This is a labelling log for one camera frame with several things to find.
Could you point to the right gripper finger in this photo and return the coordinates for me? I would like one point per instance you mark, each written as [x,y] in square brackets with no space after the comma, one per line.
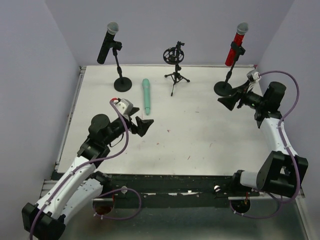
[230,101]
[238,91]

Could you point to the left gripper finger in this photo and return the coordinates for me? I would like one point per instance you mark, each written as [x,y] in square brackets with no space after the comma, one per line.
[133,111]
[142,125]

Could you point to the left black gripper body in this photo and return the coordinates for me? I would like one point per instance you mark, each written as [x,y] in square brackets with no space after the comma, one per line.
[135,124]

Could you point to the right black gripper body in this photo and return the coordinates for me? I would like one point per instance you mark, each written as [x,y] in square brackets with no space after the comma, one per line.
[240,94]

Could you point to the tall black round-base stand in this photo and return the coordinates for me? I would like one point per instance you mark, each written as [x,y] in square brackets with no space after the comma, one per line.
[222,88]

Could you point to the short black round-base stand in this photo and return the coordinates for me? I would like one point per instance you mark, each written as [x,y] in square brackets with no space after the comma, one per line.
[121,84]

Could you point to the mint green microphone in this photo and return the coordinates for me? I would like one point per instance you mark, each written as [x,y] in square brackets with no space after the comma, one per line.
[146,96]

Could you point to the red microphone grey grille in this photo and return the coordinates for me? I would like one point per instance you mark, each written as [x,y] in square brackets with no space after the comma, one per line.
[236,44]

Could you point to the black tripod shock mount stand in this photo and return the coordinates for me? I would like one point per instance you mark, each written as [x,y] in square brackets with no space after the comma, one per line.
[174,56]

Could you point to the black microphone silver grille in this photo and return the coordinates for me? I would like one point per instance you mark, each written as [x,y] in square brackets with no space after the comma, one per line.
[112,29]

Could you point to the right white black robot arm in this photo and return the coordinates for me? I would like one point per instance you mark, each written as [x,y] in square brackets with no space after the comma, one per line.
[283,171]

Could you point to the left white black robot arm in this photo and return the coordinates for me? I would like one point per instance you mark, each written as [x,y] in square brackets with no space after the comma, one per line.
[48,217]

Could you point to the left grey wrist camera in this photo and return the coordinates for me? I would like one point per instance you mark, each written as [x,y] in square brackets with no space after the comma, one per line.
[124,106]

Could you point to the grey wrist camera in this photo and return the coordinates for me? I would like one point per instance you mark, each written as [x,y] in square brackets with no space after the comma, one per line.
[253,77]
[124,106]

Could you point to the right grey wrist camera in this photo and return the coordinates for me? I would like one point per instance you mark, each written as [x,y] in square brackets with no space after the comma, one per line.
[253,77]

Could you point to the black mounting base plate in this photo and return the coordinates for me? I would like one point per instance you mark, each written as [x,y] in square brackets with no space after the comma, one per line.
[170,191]

